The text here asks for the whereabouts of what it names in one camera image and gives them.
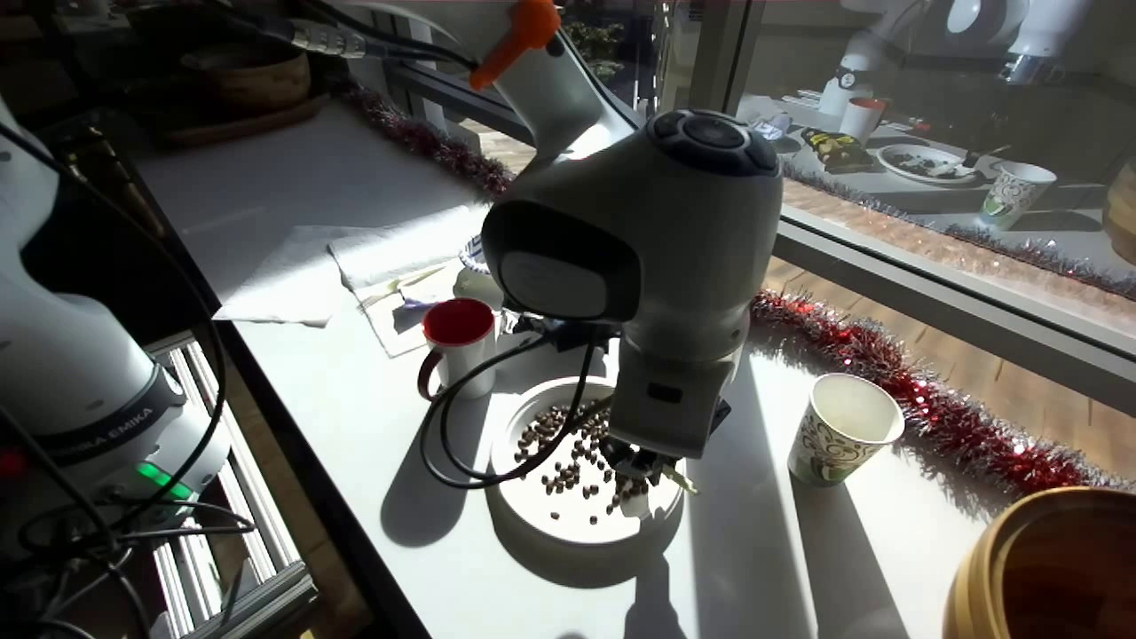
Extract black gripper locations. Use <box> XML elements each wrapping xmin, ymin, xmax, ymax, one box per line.
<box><xmin>594</xmin><ymin>421</ymin><xmax>704</xmax><ymax>519</ymax></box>

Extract brown coffee beans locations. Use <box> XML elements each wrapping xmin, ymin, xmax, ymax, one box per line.
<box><xmin>511</xmin><ymin>399</ymin><xmax>668</xmax><ymax>530</ymax></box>

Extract white bowl of beans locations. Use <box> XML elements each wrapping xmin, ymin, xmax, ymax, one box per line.
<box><xmin>488</xmin><ymin>374</ymin><xmax>693</xmax><ymax>556</ymax></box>

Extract patterned paper cup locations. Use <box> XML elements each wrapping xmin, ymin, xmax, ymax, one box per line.
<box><xmin>784</xmin><ymin>370</ymin><xmax>910</xmax><ymax>491</ymax></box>

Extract large wooden bowl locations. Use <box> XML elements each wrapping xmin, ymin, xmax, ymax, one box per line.
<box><xmin>940</xmin><ymin>481</ymin><xmax>1136</xmax><ymax>639</ymax></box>

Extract white mug red inside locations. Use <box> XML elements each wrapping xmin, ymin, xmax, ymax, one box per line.
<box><xmin>416</xmin><ymin>296</ymin><xmax>501</xmax><ymax>406</ymax></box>

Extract red silver tinsel garland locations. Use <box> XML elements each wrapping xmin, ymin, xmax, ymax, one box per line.
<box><xmin>346</xmin><ymin>86</ymin><xmax>1095</xmax><ymax>497</ymax></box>

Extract small dark object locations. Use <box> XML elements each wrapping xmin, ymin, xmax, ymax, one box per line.
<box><xmin>381</xmin><ymin>300</ymin><xmax>433</xmax><ymax>336</ymax></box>

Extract slim grey utensil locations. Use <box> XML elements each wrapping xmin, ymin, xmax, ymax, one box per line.
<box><xmin>381</xmin><ymin>266</ymin><xmax>452</xmax><ymax>300</ymax></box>

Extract white paper sheet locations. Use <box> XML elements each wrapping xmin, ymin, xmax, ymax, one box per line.
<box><xmin>318</xmin><ymin>215</ymin><xmax>488</xmax><ymax>362</ymax></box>

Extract orange plastic clamp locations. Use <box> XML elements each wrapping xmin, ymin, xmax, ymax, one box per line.
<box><xmin>466</xmin><ymin>0</ymin><xmax>569</xmax><ymax>92</ymax></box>

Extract woven basket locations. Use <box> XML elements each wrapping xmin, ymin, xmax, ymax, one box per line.
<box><xmin>151</xmin><ymin>33</ymin><xmax>327</xmax><ymax>154</ymax></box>

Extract aluminium rail frame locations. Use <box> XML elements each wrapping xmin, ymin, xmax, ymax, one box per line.
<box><xmin>139</xmin><ymin>332</ymin><xmax>324</xmax><ymax>639</ymax></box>

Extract black base cables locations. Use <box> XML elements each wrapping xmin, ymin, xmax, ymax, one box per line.
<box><xmin>0</xmin><ymin>118</ymin><xmax>278</xmax><ymax>639</ymax></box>

